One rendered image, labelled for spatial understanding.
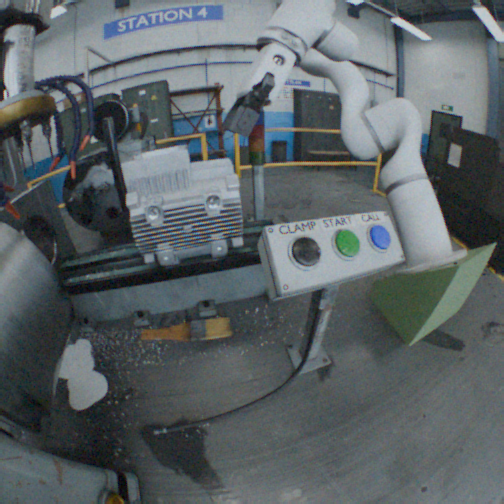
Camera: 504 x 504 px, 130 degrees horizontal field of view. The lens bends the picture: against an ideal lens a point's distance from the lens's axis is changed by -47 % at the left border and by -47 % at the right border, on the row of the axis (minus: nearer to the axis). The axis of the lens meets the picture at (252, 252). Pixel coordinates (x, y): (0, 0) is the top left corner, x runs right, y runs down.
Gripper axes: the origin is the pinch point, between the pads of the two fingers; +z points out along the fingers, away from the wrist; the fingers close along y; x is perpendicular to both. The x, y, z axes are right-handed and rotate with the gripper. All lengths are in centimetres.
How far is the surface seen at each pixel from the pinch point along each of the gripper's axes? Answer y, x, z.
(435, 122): 360, -527, -367
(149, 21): 248, 119, -104
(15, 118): -0.8, 40.8, 9.0
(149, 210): -3.7, 8.0, 17.4
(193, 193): 0.1, 1.7, 13.4
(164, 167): 1.0, 8.1, 10.9
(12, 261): -20.1, 23.1, 20.9
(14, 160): 20, 58, 25
